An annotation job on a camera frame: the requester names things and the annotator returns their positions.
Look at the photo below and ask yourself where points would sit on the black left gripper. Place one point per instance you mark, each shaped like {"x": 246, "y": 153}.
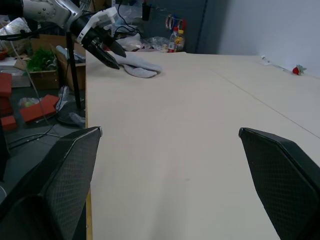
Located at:
{"x": 96, "y": 37}

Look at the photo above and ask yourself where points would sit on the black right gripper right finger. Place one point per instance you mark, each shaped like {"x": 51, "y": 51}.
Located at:
{"x": 287, "y": 180}

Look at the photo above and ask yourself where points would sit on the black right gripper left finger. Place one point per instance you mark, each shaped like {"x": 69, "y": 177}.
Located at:
{"x": 57, "y": 180}

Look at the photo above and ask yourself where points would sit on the light blue-grey ribbed sock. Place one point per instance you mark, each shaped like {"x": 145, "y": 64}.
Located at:
{"x": 140, "y": 62}
{"x": 140, "y": 73}

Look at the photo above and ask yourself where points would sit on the crumpled clear plastic bags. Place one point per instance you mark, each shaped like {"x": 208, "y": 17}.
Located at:
{"x": 156, "y": 43}

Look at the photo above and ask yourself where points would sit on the black tripod stand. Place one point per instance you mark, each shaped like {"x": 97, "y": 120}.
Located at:
{"x": 73, "y": 80}

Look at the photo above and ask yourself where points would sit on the brown cardboard box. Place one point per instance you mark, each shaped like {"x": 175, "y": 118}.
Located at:
{"x": 62, "y": 62}

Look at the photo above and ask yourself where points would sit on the red-capped clear plastic bottle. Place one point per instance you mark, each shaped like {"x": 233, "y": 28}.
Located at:
{"x": 176, "y": 40}

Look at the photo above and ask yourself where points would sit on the hanging tape rolls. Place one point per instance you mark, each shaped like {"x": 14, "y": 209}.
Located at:
{"x": 173, "y": 22}

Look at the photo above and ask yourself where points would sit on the green artificial plant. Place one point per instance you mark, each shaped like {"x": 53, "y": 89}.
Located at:
{"x": 41, "y": 60}

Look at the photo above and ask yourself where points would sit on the small red foam block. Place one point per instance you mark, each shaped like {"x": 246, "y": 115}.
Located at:
{"x": 8, "y": 123}

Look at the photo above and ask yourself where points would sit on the white mesh basket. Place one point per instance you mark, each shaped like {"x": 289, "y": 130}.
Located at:
{"x": 21, "y": 81}

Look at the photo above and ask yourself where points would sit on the silver foil bag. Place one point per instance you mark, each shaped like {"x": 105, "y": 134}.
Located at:
{"x": 15, "y": 27}

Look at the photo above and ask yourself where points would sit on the stacked red foam blocks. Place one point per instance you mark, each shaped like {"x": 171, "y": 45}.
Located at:
{"x": 5, "y": 90}

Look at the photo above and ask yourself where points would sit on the red toy strawberry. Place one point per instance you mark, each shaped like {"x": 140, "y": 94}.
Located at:
{"x": 298, "y": 70}

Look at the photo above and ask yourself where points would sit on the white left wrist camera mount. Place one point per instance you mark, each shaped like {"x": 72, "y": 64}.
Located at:
{"x": 103, "y": 16}

